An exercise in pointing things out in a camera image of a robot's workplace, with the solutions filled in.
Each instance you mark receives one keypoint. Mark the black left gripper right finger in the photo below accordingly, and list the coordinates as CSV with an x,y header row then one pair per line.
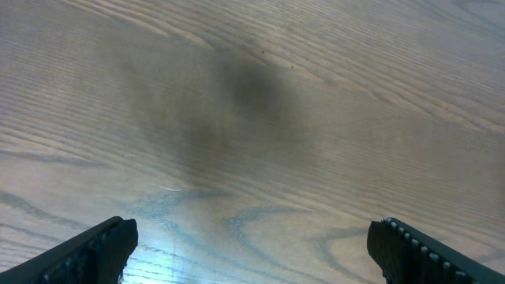
x,y
408,256

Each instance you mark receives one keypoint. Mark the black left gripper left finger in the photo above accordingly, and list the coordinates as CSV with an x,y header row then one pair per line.
x,y
96,256

